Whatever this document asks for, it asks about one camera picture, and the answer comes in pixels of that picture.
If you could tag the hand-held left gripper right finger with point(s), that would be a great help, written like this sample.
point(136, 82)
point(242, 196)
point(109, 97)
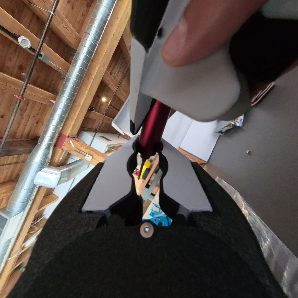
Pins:
point(186, 184)

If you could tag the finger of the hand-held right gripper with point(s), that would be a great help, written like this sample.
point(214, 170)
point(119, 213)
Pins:
point(137, 81)

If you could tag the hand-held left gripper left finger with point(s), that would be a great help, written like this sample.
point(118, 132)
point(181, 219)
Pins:
point(109, 184)

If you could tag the blue toy robot arm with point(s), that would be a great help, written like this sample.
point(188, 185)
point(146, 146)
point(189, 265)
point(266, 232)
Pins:
point(160, 221)

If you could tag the red electric screwdriver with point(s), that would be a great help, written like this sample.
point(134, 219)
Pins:
point(151, 130)

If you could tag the person's right hand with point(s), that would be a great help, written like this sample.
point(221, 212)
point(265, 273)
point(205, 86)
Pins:
point(197, 35)

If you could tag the white orange cardboard box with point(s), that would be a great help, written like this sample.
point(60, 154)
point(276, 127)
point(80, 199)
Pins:
point(200, 137)

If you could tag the silver foil bag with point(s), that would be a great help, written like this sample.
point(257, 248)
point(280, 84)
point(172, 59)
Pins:
point(230, 124)

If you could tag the round ceiling lamp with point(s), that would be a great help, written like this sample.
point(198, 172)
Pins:
point(24, 42)

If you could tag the silver air duct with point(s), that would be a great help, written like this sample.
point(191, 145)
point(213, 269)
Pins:
point(69, 76)

